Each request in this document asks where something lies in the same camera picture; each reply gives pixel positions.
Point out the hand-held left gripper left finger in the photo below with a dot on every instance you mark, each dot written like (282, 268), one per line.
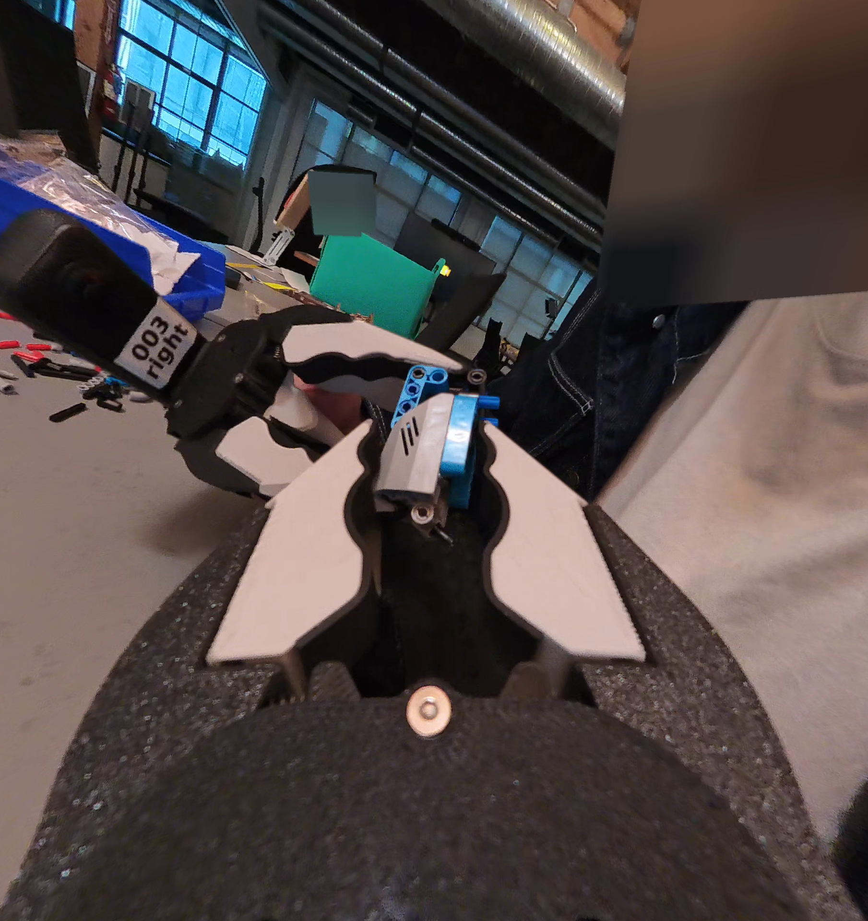
(290, 568)

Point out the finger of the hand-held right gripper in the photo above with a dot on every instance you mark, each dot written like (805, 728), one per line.
(261, 460)
(362, 345)

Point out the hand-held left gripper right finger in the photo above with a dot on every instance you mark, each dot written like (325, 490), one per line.
(563, 568)

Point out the blue grey brick assembly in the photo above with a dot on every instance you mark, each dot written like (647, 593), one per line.
(419, 453)

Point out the pile of small brick parts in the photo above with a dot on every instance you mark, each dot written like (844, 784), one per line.
(45, 367)

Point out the grey desk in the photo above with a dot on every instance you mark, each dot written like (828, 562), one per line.
(59, 539)

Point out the person's right hand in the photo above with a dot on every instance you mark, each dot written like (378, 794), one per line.
(347, 416)

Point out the green file tray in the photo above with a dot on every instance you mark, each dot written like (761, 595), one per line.
(369, 280)

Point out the blue storage bin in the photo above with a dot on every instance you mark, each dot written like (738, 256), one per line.
(189, 273)

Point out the dark denim jacket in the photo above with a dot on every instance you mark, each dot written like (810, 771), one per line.
(585, 388)

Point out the person's white shirt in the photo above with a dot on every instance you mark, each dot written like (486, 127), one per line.
(765, 504)

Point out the crumpled clear plastic bag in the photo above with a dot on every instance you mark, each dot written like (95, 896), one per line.
(67, 187)

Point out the red fire extinguisher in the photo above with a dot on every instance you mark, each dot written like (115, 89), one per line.
(110, 90)

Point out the silver ventilation duct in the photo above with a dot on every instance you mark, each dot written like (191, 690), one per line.
(534, 50)

